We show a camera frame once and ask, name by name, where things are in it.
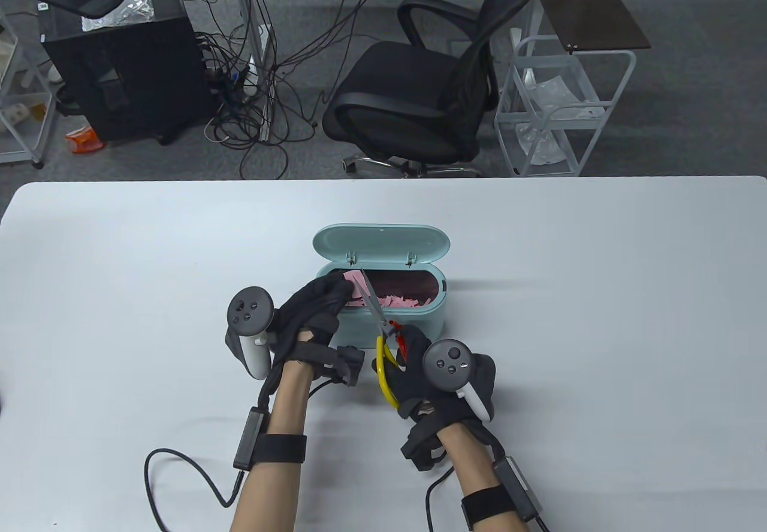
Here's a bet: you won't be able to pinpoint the person's right hand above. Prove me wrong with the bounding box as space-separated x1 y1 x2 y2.
372 324 497 437

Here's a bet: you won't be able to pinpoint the grey and white controller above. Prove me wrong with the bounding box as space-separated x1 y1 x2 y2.
225 286 276 380
422 338 495 422

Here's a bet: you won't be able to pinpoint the crumpled silver foil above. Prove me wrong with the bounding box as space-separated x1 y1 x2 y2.
81 0 156 32

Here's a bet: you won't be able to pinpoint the black sensor module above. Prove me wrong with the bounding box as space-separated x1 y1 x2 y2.
232 407 270 471
493 456 544 522

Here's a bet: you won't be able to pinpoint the person's right forearm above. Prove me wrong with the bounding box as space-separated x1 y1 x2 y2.
437 424 528 532

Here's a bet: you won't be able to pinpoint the person's left hand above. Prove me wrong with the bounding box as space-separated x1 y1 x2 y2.
277 273 354 371

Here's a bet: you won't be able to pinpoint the person's left forearm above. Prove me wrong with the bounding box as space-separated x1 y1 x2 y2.
228 361 312 532

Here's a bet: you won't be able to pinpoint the white shelf cart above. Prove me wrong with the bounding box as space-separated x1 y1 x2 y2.
0 5 61 170

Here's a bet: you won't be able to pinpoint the black cable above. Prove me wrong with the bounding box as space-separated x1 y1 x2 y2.
424 466 456 532
144 448 246 532

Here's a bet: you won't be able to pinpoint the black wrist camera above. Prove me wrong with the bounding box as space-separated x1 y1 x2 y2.
336 345 366 386
400 418 447 471

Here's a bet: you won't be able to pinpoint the tangle of black cables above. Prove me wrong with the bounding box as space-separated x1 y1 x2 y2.
192 0 402 179

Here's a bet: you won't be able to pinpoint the black computer tower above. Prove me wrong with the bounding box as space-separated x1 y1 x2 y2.
39 0 215 143

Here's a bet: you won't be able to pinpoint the black office chair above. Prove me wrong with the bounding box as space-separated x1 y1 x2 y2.
322 0 547 178

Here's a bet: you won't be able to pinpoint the mint green lidded box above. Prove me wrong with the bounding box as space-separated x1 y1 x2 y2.
313 223 451 350

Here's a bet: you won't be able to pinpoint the dark brown board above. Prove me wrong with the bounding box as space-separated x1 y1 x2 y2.
536 0 652 52

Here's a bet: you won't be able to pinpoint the pile of pink paper pieces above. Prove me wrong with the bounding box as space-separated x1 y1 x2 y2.
351 294 433 310

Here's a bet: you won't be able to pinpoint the orange packet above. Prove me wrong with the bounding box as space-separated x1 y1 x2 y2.
65 126 107 154

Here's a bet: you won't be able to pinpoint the red and yellow handled scissors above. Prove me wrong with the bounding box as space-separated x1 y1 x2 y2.
358 267 414 410

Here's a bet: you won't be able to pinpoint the black forearm strap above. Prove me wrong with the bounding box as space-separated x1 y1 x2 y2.
255 434 307 466
460 487 521 527

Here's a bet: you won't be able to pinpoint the clear plastic bag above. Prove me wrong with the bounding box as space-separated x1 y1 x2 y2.
517 122 570 164
524 74 606 119

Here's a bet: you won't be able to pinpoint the white wire cart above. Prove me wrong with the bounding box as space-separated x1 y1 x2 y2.
494 26 637 177

